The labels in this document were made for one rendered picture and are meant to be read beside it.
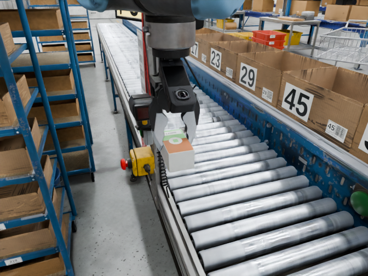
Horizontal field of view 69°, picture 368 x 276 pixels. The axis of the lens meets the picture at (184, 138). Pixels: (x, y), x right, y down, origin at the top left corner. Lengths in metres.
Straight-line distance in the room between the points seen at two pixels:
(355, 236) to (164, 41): 0.73
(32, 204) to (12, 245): 0.23
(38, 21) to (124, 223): 1.38
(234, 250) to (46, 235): 0.89
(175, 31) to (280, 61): 1.27
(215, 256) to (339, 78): 0.98
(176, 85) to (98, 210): 1.64
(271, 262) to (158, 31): 0.60
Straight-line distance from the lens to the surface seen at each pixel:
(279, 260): 0.78
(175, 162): 0.55
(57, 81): 2.06
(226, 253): 0.77
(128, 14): 1.11
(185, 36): 0.49
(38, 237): 1.41
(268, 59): 1.66
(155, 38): 0.50
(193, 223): 0.83
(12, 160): 1.18
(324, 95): 1.06
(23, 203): 1.29
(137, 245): 1.77
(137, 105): 0.70
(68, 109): 2.13
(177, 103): 0.45
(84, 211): 2.06
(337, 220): 0.95
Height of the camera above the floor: 1.34
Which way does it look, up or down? 29 degrees down
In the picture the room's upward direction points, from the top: straight up
